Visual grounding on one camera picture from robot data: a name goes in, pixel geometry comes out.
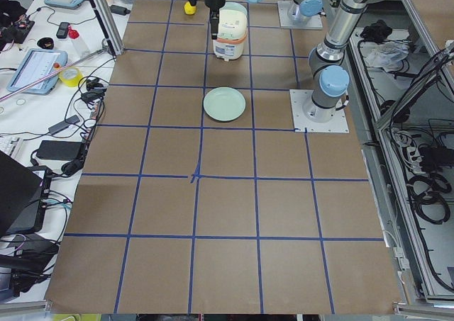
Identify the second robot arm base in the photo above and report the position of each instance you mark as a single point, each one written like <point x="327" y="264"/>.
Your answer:
<point x="300" y="14"/>

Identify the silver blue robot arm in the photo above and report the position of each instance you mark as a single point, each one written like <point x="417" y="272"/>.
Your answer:
<point x="325" y="59"/>

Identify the white orange rice cooker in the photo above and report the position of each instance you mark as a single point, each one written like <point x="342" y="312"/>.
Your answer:
<point x="232" y="31"/>

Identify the yellow toy fruit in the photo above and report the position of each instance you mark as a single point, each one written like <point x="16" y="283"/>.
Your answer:
<point x="189" y="9"/>

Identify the light green plate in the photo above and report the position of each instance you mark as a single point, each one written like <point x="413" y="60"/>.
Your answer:
<point x="224" y="104"/>

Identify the black small adapter box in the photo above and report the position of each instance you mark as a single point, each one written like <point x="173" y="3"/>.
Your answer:
<point x="120" y="10"/>

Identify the spray bottle red cap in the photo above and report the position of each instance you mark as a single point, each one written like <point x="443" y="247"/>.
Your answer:
<point x="78" y="42"/>

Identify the black mobile phone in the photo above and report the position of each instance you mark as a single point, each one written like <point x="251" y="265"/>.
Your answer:
<point x="62" y="30"/>

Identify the yellow tape roll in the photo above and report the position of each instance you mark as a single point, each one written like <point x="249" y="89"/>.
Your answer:
<point x="71" y="77"/>

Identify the black cloth bundle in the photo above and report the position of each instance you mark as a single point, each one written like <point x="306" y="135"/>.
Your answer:
<point x="377" y="32"/>

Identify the white crumpled cloth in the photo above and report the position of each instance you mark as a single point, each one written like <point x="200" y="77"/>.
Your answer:
<point x="389" y="56"/>

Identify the blue teach pendant tablet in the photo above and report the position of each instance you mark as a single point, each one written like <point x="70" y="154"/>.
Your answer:
<point x="37" y="64"/>

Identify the brown paper table mat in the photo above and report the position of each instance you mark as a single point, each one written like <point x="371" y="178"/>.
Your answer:
<point x="176" y="212"/>

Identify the black power adapter brick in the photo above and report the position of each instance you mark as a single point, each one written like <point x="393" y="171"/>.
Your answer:
<point x="59" y="150"/>

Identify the white power strip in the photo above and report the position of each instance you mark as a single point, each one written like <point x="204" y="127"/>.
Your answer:
<point x="409" y="151"/>

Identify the black laptop computer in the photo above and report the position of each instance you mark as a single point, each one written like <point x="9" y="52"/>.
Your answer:
<point x="23" y="194"/>

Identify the aluminium frame post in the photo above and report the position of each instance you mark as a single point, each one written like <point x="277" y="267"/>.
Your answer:
<point x="108" y="27"/>

